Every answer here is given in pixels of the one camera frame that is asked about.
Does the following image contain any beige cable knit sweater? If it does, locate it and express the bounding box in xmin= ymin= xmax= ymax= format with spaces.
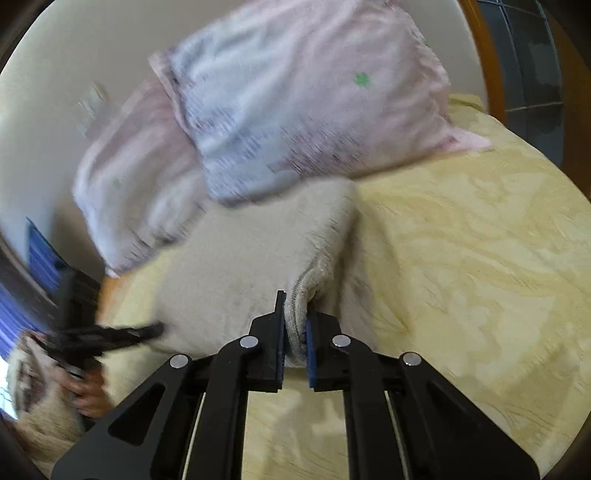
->
xmin=152 ymin=178 xmax=378 ymax=367

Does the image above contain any person's left hand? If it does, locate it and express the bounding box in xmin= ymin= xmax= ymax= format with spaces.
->
xmin=54 ymin=363 xmax=113 ymax=420

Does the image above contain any blue window curtain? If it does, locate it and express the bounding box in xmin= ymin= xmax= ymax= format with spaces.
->
xmin=0 ymin=285 xmax=43 ymax=359

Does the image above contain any pink pillow behind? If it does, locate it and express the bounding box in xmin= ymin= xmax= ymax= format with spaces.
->
xmin=72 ymin=79 xmax=207 ymax=277

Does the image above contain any yellow patterned bedspread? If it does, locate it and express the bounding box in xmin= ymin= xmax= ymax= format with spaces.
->
xmin=101 ymin=95 xmax=590 ymax=479

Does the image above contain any floral pillow pale blue pink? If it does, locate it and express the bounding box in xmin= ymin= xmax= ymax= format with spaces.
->
xmin=149 ymin=1 xmax=490 ymax=204

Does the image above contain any wooden bed frame edge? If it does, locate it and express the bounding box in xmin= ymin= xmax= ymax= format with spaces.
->
xmin=97 ymin=276 xmax=123 ymax=318

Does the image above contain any wall mounted television screen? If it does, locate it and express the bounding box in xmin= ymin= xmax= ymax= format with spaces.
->
xmin=27 ymin=219 xmax=70 ymax=297

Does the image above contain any white wall switch plate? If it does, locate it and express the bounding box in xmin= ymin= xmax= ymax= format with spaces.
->
xmin=77 ymin=83 xmax=109 ymax=138

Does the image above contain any wooden door frame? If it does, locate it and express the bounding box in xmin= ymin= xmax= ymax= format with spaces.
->
xmin=460 ymin=1 xmax=590 ymax=196

